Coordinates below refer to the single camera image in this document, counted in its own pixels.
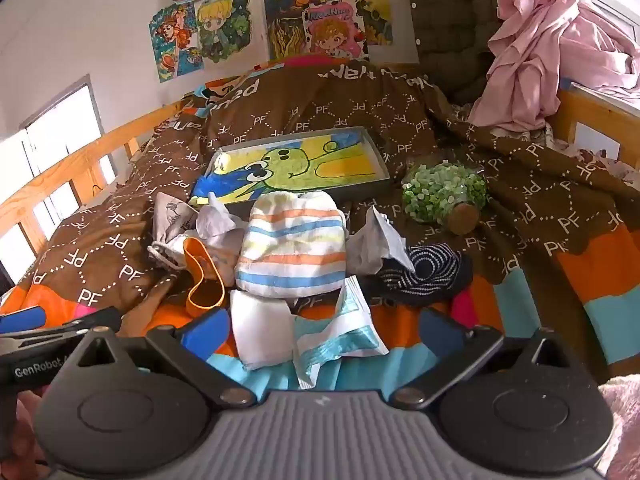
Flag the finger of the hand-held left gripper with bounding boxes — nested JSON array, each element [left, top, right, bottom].
[[52, 306, 123, 342], [0, 305, 48, 335]]

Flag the person's left forearm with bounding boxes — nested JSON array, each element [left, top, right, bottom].
[[0, 392, 51, 480]]

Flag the olive puffer jacket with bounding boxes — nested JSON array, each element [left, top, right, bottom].
[[402, 0, 556, 106]]

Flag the white teal-trimmed cloth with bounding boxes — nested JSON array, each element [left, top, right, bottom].
[[292, 275, 388, 391]]

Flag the blond boy green poster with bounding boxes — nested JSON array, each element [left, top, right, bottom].
[[192, 0, 266, 63]]

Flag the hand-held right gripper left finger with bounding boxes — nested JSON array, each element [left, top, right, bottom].
[[65, 307, 258, 408]]

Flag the brown printed blanket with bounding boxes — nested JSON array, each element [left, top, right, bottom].
[[0, 62, 640, 401]]

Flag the pink cloth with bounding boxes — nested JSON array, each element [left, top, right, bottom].
[[467, 0, 640, 131]]

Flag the swimming orange-haired girl poster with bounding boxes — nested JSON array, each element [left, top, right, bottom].
[[147, 2, 201, 83]]

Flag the green patterned roll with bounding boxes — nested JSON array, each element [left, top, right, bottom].
[[401, 162, 488, 236]]

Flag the grey tray with cartoon painting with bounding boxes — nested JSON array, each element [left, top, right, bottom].
[[192, 126, 391, 208]]

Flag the white plastic wrapper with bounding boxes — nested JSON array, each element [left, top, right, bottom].
[[196, 192, 247, 253], [147, 192, 201, 273]]

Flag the pink fleece clothing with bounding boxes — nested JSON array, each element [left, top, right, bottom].
[[597, 374, 640, 480]]

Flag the pink-framed blond child poster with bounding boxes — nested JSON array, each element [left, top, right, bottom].
[[305, 2, 371, 61]]

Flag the dark striped sock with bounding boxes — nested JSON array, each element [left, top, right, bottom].
[[357, 242, 473, 308]]

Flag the grey cloth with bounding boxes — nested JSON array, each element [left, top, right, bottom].
[[345, 205, 416, 276]]

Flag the window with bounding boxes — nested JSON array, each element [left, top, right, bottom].
[[0, 75, 118, 261]]

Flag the orange plastic cup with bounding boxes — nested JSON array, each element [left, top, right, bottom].
[[182, 237, 226, 318]]

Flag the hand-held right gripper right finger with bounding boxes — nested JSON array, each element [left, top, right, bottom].
[[390, 307, 581, 408]]

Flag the starry swirl painting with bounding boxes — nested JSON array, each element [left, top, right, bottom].
[[262, 0, 396, 61]]

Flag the orange blue striped towel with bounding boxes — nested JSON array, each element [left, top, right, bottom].
[[235, 191, 348, 296]]

